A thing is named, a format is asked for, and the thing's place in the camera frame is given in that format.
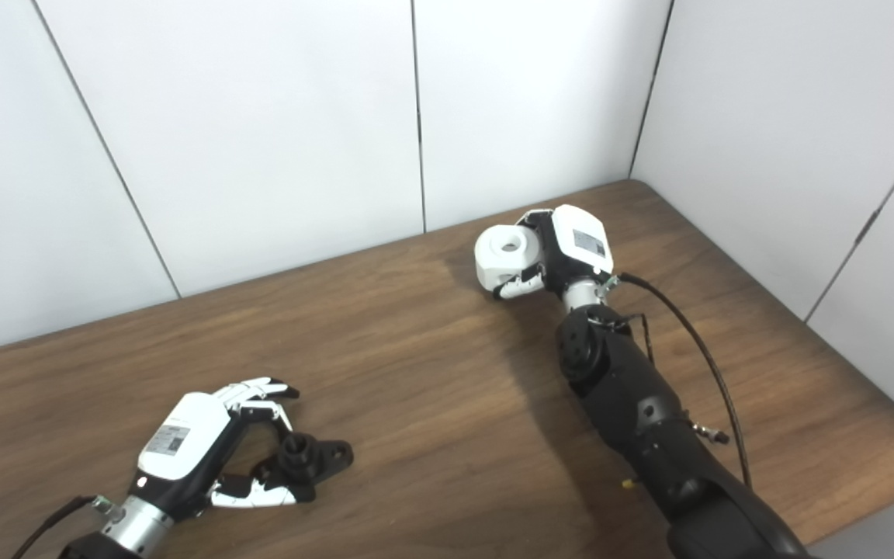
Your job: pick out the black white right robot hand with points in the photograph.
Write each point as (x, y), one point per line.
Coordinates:
(579, 241)

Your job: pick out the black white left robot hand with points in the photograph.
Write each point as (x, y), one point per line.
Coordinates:
(183, 439)

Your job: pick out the round white plastic piece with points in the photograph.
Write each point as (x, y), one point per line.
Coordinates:
(503, 264)

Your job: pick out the black plastic holder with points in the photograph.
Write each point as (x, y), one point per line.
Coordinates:
(323, 454)

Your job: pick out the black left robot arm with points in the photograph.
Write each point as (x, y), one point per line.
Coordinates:
(133, 528)

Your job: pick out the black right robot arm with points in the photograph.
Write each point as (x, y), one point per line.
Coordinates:
(641, 411)

